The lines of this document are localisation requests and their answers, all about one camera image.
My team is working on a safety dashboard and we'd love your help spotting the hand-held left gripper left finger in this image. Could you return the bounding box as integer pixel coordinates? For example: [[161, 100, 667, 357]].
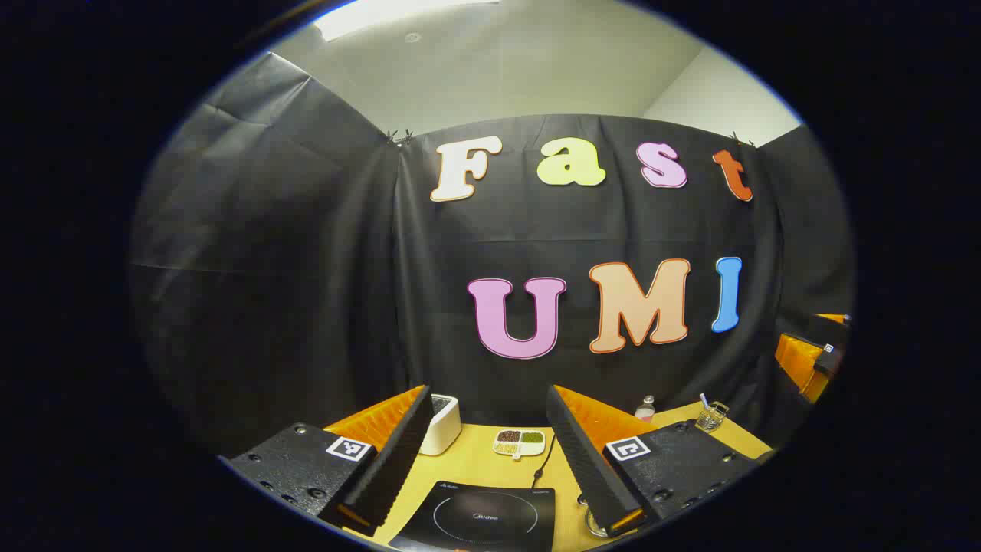
[[218, 383, 435, 537]]

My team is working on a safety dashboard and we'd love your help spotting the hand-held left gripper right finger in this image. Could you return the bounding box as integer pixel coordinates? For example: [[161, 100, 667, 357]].
[[544, 383, 771, 537]]

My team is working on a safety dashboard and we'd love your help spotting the stainless steel pot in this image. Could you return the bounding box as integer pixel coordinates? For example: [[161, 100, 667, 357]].
[[576, 493, 614, 539]]

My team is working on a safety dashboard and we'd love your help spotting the black induction cooktop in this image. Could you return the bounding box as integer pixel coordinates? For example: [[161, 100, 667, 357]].
[[387, 481, 556, 552]]

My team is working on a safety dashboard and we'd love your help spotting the white toaster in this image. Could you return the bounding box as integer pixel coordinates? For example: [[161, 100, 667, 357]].
[[418, 393, 463, 457]]

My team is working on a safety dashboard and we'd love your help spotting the white divided dish of beans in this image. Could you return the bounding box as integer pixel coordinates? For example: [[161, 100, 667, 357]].
[[492, 429, 546, 461]]

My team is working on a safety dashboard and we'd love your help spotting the clear glass holder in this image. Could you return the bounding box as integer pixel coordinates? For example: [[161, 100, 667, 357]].
[[696, 400, 730, 434]]

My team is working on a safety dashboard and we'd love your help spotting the ceiling light panel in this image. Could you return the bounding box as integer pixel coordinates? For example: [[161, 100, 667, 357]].
[[314, 0, 500, 41]]

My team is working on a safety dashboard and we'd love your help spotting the black power cable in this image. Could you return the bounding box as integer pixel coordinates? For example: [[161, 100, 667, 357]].
[[531, 429, 556, 488]]

